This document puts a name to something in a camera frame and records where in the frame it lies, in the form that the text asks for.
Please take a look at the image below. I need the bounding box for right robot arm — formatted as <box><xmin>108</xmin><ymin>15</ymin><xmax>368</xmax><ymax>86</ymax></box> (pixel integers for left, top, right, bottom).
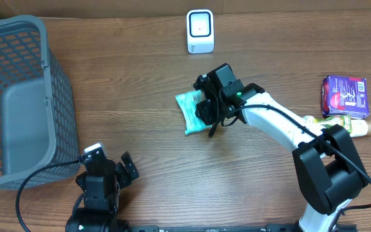
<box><xmin>193</xmin><ymin>63</ymin><xmax>371</xmax><ymax>231</ymax></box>

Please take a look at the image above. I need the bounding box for purple red tissue pack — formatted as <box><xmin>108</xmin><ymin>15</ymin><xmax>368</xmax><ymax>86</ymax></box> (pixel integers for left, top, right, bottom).
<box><xmin>321</xmin><ymin>75</ymin><xmax>370</xmax><ymax>119</ymax></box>

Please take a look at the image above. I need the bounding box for white barcode scanner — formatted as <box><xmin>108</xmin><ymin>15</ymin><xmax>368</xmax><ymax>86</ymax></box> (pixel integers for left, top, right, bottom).
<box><xmin>186</xmin><ymin>9</ymin><xmax>214</xmax><ymax>54</ymax></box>

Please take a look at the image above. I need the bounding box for grey plastic mesh basket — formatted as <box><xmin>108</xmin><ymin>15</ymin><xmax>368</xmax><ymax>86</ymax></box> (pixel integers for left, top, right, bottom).
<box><xmin>0</xmin><ymin>15</ymin><xmax>79</xmax><ymax>190</ymax></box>

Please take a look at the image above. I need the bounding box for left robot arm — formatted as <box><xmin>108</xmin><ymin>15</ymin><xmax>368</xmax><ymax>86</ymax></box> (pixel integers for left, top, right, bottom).
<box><xmin>65</xmin><ymin>148</ymin><xmax>139</xmax><ymax>232</ymax></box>

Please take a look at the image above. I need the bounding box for green yellow juice carton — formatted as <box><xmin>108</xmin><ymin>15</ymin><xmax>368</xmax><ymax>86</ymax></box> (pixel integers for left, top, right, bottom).
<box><xmin>303</xmin><ymin>115</ymin><xmax>352</xmax><ymax>133</ymax></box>

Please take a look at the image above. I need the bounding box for white floral cream tube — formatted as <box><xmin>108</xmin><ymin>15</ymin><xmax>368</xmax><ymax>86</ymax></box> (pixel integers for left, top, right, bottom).
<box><xmin>350</xmin><ymin>119</ymin><xmax>371</xmax><ymax>137</ymax></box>

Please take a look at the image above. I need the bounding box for light green wipes pack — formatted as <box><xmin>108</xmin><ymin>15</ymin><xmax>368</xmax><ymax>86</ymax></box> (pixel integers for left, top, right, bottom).
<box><xmin>175</xmin><ymin>90</ymin><xmax>211</xmax><ymax>135</ymax></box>

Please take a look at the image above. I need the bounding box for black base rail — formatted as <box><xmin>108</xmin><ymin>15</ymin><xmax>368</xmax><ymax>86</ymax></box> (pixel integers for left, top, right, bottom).
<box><xmin>131</xmin><ymin>223</ymin><xmax>301</xmax><ymax>232</ymax></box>

